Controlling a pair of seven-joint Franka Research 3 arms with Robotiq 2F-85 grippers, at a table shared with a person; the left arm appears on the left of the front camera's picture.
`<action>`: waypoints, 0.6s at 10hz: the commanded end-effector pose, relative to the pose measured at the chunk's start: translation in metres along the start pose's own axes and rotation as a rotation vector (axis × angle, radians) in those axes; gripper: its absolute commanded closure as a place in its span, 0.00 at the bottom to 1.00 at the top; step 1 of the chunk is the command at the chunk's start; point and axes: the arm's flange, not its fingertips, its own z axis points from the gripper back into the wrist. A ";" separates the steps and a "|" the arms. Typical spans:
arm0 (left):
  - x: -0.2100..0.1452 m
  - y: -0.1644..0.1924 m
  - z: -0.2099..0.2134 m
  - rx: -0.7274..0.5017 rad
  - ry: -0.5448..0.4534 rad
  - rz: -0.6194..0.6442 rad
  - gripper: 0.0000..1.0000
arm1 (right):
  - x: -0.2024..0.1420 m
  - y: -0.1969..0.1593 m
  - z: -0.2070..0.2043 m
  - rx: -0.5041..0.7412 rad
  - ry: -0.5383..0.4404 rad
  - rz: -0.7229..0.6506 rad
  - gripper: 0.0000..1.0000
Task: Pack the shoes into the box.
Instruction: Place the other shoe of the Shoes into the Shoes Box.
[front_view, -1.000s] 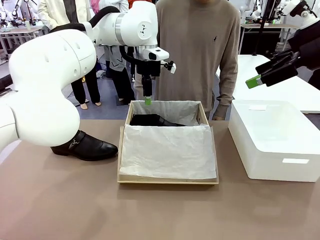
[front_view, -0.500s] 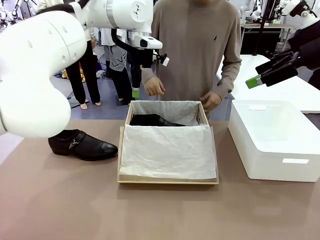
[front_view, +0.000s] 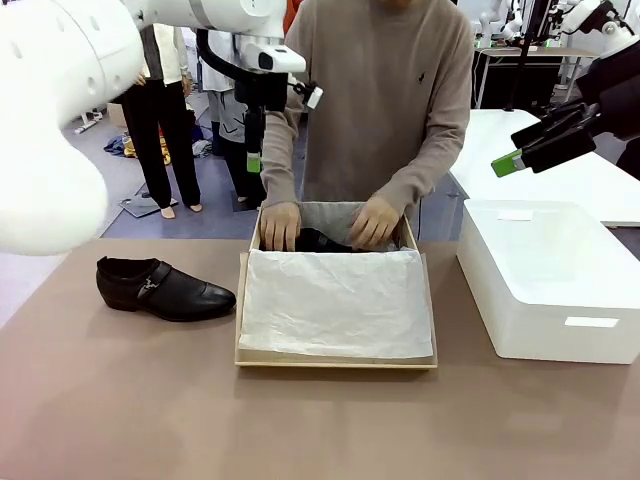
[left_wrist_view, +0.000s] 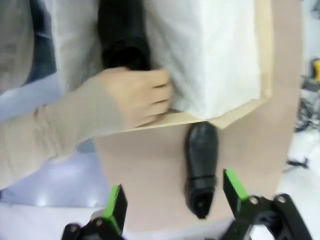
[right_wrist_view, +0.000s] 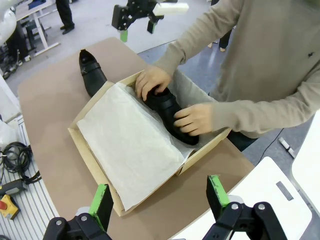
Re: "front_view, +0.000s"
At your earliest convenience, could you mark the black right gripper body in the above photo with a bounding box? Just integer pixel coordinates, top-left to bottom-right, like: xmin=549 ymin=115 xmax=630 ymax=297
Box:
xmin=574 ymin=42 xmax=640 ymax=142

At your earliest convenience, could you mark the person's right forearm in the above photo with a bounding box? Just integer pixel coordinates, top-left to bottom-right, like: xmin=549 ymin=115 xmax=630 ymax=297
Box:
xmin=260 ymin=107 xmax=302 ymax=209

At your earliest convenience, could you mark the black leather buckle shoe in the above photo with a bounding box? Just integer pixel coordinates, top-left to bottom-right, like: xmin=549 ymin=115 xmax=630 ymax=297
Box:
xmin=94 ymin=256 xmax=237 ymax=323
xmin=294 ymin=227 xmax=362 ymax=254

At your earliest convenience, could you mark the person's left forearm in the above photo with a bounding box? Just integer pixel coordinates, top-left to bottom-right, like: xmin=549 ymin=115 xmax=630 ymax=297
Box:
xmin=372 ymin=144 xmax=464 ymax=212

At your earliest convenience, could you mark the grey background desk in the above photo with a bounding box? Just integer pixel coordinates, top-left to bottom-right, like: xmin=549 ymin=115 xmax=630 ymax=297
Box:
xmin=74 ymin=107 xmax=104 ymax=135

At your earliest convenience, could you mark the black tripod pole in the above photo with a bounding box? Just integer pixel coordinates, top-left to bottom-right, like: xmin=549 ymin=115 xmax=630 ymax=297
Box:
xmin=504 ymin=0 xmax=544 ymax=112

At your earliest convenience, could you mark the person's left hand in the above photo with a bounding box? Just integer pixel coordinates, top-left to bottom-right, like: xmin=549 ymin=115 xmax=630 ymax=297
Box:
xmin=349 ymin=195 xmax=402 ymax=249

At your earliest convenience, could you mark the person's beige sweater torso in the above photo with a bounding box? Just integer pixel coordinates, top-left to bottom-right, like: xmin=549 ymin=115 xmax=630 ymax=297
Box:
xmin=259 ymin=0 xmax=474 ymax=241

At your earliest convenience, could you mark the person's right hand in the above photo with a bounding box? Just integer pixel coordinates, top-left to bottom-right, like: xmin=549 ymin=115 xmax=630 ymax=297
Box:
xmin=258 ymin=201 xmax=303 ymax=252

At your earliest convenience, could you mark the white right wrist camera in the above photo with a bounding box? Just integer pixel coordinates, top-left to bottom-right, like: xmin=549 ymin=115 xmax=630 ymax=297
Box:
xmin=559 ymin=0 xmax=632 ymax=37

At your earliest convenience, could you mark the white plastic storage bin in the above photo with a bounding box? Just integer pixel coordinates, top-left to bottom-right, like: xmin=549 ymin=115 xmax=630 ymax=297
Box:
xmin=455 ymin=199 xmax=640 ymax=366

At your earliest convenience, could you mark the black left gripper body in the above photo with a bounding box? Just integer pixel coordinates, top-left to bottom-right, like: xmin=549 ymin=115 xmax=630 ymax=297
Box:
xmin=232 ymin=69 xmax=290 ymax=114

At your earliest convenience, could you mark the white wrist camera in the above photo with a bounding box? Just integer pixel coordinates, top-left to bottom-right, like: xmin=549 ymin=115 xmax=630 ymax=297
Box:
xmin=559 ymin=0 xmax=632 ymax=37
xmin=292 ymin=79 xmax=325 ymax=110

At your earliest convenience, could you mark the mannequin in white jacket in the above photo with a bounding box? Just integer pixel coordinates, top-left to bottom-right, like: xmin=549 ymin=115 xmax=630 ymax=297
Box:
xmin=107 ymin=22 xmax=204 ymax=221

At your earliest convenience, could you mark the background table with robots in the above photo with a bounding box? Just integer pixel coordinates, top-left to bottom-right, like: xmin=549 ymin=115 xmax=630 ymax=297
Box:
xmin=472 ymin=44 xmax=601 ymax=111

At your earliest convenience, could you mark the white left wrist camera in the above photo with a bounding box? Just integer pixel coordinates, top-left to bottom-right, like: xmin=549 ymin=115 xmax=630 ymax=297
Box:
xmin=292 ymin=79 xmax=325 ymax=110

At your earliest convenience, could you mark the white tissue wrapping paper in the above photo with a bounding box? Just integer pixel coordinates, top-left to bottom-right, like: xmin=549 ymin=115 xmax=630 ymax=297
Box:
xmin=238 ymin=199 xmax=435 ymax=360

